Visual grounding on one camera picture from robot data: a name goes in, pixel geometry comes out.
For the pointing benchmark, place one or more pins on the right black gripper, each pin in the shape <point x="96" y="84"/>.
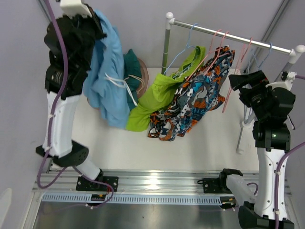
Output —
<point x="258" y="80"/>

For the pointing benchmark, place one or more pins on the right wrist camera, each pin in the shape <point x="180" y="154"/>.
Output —
<point x="286" y="81"/>

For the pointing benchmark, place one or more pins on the orange blue patterned shorts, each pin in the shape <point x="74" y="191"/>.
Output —
<point x="193" y="99"/>

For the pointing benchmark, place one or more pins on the teal green shorts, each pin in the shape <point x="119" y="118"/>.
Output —
<point x="132" y="71"/>

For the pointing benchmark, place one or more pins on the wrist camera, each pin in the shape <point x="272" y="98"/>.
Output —
<point x="286" y="81"/>
<point x="72" y="8"/>

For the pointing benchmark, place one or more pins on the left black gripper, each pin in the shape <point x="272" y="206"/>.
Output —
<point x="95" y="21"/>

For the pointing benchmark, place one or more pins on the slotted cable duct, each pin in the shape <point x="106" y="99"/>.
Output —
<point x="134" y="199"/>

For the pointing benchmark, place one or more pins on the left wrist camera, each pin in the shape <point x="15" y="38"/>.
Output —
<point x="72" y="8"/>

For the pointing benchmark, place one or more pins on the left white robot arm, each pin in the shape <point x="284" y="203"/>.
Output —
<point x="71" y="41"/>

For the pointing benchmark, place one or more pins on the lime green shorts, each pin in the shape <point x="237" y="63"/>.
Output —
<point x="160" y="93"/>

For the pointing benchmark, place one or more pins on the pink translucent plastic basin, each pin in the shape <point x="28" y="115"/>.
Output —
<point x="143" y="76"/>

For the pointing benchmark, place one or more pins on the light blue shorts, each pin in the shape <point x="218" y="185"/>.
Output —
<point x="109" y="47"/>

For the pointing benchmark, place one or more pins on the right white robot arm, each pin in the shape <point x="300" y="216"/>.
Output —
<point x="266" y="209"/>

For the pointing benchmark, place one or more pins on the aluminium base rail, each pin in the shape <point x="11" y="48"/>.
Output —
<point x="142" y="182"/>

